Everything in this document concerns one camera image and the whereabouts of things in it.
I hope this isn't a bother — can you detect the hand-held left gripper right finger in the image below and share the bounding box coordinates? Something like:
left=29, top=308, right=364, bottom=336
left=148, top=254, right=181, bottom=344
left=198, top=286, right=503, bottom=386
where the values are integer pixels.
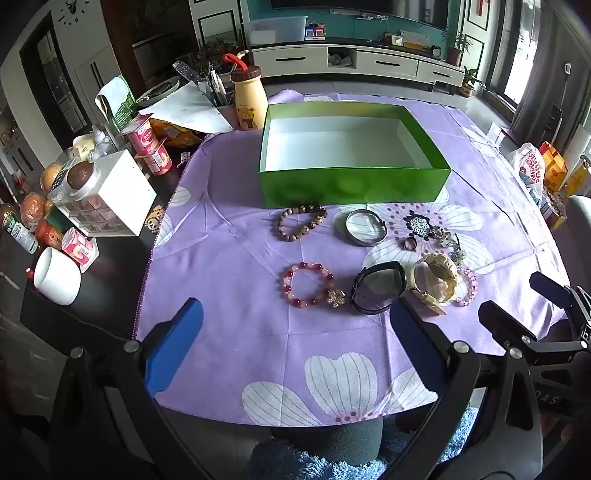
left=390, top=295, right=546, bottom=480

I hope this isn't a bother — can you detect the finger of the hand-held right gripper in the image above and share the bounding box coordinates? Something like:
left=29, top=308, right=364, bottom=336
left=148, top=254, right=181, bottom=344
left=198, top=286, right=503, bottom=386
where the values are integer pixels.
left=478, top=300, right=581, bottom=366
left=529, top=271, right=591, bottom=325

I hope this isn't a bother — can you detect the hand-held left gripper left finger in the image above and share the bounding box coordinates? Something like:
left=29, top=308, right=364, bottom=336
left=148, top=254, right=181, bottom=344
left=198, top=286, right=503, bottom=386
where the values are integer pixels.
left=48, top=296, right=205, bottom=480

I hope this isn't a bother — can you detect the pale pink bead bracelet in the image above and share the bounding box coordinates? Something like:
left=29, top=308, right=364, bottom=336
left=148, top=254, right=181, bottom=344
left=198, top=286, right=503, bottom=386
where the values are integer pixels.
left=450, top=265, right=478, bottom=308

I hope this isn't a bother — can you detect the cream wrist watch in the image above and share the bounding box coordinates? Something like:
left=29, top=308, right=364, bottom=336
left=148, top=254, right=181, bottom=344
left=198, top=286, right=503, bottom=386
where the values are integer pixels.
left=409, top=253, right=460, bottom=317

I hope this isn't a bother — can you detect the black wristband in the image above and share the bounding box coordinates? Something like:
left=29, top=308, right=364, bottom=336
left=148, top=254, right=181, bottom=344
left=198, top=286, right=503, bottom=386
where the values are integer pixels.
left=350, top=261, right=407, bottom=315

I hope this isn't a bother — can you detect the red pink bead bracelet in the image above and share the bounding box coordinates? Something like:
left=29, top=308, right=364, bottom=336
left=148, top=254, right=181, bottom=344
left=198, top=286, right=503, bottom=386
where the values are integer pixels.
left=283, top=261, right=348, bottom=309

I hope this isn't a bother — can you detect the small crystal brooch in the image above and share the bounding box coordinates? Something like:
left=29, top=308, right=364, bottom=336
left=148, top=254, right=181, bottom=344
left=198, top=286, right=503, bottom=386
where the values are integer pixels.
left=429, top=225, right=455, bottom=247

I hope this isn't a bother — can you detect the silver bangle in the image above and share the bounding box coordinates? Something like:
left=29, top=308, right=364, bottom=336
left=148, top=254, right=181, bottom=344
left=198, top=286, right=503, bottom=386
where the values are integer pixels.
left=345, top=209, right=389, bottom=247

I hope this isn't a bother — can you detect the wooden bead bracelet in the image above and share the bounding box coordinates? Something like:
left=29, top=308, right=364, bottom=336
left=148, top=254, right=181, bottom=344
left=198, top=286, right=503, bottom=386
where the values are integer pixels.
left=276, top=204, right=328, bottom=243

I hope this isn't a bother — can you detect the green cardboard box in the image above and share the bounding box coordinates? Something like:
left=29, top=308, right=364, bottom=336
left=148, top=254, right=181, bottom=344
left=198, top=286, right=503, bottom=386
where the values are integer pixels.
left=259, top=102, right=452, bottom=209

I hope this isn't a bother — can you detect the grey chair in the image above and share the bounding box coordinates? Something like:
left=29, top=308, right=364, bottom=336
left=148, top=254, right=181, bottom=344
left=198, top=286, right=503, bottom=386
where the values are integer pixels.
left=566, top=195, right=591, bottom=287

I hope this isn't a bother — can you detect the purple floral cloth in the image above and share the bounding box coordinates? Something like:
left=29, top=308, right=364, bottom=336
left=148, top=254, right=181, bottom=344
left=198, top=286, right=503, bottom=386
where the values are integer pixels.
left=133, top=88, right=570, bottom=428

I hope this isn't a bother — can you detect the white plastic bag red print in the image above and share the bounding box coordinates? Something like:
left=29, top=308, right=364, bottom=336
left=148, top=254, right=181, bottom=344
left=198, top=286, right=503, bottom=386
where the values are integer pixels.
left=508, top=142, right=552, bottom=204

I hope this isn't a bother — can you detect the orange paper bag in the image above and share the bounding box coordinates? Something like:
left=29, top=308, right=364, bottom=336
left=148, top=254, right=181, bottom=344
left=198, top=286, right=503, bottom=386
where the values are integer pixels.
left=538, top=141, right=568, bottom=192

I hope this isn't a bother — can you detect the grey stool cushion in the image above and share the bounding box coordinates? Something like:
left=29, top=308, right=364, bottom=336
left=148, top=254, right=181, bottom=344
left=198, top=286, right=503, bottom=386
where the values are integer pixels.
left=270, top=415, right=384, bottom=467

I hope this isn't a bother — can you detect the pink yogurt cup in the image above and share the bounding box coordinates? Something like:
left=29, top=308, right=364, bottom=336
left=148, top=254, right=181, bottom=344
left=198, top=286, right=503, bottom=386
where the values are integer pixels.
left=147, top=138, right=174, bottom=176
left=121, top=114, right=155, bottom=155
left=61, top=227, right=100, bottom=273

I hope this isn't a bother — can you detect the white mug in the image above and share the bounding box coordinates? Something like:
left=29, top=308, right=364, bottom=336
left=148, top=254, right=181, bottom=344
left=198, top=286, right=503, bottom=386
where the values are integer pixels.
left=34, top=247, right=83, bottom=306

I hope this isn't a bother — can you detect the white drawer organizer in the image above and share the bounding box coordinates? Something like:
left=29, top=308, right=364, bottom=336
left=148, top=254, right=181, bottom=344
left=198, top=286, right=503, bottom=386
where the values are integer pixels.
left=58, top=150, right=158, bottom=237

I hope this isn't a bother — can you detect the red jar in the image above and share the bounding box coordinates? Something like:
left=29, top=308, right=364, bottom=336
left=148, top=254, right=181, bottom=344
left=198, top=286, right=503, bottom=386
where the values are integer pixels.
left=34, top=219, right=65, bottom=250

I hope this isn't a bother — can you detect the blue fluffy rug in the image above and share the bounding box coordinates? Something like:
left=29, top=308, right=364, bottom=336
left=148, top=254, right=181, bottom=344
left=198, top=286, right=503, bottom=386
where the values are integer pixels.
left=249, top=401, right=476, bottom=480

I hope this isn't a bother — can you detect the green bottle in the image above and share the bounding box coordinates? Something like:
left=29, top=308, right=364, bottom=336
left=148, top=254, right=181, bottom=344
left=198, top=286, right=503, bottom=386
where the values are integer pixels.
left=0, top=203, right=40, bottom=254

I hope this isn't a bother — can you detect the brown round lid jar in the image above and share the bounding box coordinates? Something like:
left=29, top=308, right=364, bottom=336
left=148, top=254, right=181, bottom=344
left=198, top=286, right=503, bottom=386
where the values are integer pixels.
left=67, top=161, right=100, bottom=190

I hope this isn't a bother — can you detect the orange fruit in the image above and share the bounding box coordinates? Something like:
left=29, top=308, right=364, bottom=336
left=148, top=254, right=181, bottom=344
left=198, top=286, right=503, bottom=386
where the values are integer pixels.
left=41, top=162, right=63, bottom=192
left=21, top=193, right=49, bottom=227

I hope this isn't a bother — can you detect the orange snack bag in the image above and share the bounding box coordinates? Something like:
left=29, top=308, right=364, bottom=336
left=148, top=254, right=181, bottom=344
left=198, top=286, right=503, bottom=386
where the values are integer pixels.
left=148, top=117, right=204, bottom=147

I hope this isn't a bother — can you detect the small potted plant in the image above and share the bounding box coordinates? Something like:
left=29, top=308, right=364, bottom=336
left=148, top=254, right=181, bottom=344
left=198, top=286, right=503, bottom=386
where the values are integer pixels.
left=459, top=67, right=485, bottom=97

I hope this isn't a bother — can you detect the white paper sheet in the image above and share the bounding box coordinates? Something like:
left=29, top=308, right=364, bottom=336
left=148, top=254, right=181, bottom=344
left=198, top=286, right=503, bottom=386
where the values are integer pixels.
left=145, top=83, right=236, bottom=136

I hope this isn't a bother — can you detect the pen holder with pens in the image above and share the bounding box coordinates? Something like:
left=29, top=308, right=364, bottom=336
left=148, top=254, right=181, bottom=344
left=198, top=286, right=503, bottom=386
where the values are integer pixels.
left=196, top=65, right=238, bottom=130

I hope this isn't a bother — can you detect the green white carton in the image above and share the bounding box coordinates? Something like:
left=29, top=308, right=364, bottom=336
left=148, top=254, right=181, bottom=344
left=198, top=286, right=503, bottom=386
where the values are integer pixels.
left=95, top=75, right=139, bottom=134

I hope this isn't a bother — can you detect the yellow bear bottle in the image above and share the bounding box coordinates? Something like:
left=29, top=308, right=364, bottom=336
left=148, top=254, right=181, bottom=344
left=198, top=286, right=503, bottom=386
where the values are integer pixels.
left=222, top=52, right=269, bottom=132

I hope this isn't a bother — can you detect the dark bowl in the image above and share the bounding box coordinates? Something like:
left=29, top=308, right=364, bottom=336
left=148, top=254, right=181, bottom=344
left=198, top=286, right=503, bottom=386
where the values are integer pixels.
left=136, top=76, right=181, bottom=108

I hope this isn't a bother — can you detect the tall potted plant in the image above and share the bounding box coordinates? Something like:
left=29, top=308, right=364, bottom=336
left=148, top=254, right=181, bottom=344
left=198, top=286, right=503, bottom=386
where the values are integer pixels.
left=441, top=28, right=474, bottom=65

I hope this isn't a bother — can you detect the remote control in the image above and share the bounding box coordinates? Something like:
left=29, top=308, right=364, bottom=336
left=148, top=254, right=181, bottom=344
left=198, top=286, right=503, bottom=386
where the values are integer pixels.
left=172, top=60, right=204, bottom=86

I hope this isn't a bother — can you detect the leafy green houseplant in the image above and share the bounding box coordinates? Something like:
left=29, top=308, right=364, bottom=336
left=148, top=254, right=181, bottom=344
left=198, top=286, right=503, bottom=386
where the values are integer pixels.
left=194, top=39, right=241, bottom=75

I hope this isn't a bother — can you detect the white tv cabinet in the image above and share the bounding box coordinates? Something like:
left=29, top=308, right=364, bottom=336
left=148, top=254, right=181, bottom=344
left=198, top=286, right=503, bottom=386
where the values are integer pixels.
left=249, top=44, right=465, bottom=88

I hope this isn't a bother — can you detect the clear storage bin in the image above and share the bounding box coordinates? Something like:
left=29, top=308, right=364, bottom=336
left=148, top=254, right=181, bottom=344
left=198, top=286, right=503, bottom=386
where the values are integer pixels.
left=244, top=16, right=308, bottom=47

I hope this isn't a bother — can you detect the black television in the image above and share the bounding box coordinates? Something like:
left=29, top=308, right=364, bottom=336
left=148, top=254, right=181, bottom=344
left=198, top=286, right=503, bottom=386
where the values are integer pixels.
left=270, top=0, right=451, bottom=31

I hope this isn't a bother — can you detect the wall clock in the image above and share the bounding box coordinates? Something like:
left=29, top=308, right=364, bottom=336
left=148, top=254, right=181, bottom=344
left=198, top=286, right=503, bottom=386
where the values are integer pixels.
left=55, top=0, right=93, bottom=24

